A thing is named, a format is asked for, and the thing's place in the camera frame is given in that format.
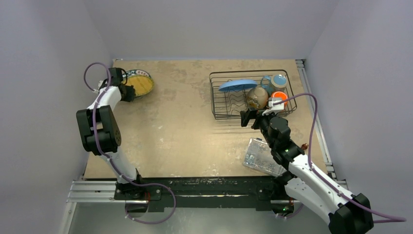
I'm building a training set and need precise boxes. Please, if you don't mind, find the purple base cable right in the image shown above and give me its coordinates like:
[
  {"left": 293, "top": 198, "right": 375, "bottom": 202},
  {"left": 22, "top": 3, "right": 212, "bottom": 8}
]
[{"left": 276, "top": 202, "right": 304, "bottom": 220}]

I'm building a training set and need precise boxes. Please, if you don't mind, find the blue butterfly mug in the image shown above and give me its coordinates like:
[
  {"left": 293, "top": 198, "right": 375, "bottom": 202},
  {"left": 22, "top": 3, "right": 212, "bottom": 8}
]
[{"left": 260, "top": 74, "right": 287, "bottom": 96}]

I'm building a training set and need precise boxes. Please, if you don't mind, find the black wire dish rack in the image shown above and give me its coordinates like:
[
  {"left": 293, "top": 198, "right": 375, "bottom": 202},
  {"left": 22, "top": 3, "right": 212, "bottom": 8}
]
[{"left": 209, "top": 69, "right": 294, "bottom": 120}]

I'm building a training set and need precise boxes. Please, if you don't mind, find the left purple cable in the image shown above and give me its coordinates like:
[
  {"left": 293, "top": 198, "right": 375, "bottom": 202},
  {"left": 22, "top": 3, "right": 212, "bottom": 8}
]
[{"left": 83, "top": 62, "right": 176, "bottom": 225}]

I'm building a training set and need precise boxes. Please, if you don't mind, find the yellow green-rimmed plate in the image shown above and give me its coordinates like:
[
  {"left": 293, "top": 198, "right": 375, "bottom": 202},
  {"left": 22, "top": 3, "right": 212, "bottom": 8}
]
[{"left": 124, "top": 69, "right": 154, "bottom": 98}]

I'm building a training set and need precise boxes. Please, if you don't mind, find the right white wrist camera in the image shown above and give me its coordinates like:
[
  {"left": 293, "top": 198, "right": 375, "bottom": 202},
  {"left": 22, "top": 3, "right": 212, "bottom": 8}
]
[{"left": 262, "top": 97, "right": 285, "bottom": 116}]

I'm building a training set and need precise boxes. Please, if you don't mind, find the aluminium rail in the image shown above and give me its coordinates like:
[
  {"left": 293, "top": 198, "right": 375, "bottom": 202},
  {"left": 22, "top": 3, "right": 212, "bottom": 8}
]
[{"left": 295, "top": 59, "right": 348, "bottom": 189}]

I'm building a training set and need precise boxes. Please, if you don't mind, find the clear plastic screw box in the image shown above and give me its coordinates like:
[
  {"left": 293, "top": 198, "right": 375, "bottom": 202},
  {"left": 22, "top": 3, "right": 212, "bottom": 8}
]
[{"left": 243, "top": 138, "right": 286, "bottom": 177}]

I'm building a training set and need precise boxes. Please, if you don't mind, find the black base frame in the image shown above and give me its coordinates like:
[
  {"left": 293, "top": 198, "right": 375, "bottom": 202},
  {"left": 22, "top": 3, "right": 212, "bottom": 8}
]
[{"left": 114, "top": 176, "right": 298, "bottom": 215}]

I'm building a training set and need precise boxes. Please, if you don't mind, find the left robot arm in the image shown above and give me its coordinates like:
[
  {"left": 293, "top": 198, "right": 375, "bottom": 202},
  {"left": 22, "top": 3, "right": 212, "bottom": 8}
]
[{"left": 76, "top": 67, "right": 145, "bottom": 199}]

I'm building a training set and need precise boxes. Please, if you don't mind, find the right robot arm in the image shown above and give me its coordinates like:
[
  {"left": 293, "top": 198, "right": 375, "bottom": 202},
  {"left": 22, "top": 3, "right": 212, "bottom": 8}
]
[{"left": 241, "top": 109, "right": 374, "bottom": 234}]

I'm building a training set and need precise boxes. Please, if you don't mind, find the orange cup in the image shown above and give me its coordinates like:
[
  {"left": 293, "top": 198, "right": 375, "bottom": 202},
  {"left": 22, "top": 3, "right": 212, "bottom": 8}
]
[{"left": 269, "top": 91, "right": 288, "bottom": 107}]

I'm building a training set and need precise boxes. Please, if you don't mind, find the light blue plate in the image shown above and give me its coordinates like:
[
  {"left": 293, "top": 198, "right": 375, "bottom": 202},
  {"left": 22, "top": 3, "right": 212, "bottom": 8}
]
[{"left": 218, "top": 79, "right": 258, "bottom": 92}]

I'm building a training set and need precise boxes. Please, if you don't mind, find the beige floral bowl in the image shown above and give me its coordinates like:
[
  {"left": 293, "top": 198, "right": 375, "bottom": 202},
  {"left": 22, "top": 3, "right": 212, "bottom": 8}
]
[{"left": 246, "top": 86, "right": 268, "bottom": 109}]

